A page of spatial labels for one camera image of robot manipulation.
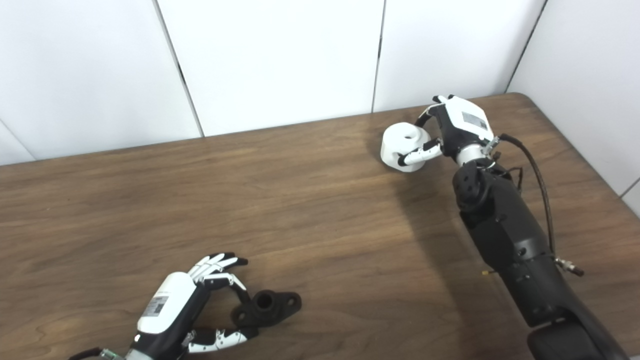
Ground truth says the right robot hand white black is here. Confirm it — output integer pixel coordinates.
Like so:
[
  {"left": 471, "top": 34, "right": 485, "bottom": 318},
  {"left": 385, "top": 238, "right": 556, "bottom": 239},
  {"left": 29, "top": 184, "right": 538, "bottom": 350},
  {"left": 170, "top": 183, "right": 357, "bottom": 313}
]
[{"left": 397, "top": 94, "right": 496, "bottom": 167}]

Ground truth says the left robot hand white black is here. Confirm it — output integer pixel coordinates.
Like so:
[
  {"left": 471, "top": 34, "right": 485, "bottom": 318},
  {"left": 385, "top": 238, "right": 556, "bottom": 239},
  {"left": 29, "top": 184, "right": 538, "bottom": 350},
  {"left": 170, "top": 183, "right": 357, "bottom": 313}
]
[{"left": 131, "top": 252, "right": 261, "bottom": 360}]

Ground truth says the round white piece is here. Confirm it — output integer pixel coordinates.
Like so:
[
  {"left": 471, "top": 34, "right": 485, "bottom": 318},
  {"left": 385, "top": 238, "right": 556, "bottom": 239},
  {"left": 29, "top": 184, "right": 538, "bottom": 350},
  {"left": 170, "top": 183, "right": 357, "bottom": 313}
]
[{"left": 380, "top": 123, "right": 434, "bottom": 173}]

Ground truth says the black flanged holder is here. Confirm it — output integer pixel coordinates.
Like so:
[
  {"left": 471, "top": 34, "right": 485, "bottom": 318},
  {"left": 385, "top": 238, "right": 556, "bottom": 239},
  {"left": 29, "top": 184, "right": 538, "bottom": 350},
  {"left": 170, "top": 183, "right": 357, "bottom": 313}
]
[{"left": 231, "top": 290, "right": 303, "bottom": 329}]

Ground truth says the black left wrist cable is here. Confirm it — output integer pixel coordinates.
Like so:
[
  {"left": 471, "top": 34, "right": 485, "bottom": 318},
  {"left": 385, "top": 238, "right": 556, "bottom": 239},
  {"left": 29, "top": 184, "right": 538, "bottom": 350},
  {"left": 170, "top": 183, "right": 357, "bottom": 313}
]
[{"left": 67, "top": 346, "right": 108, "bottom": 360}]

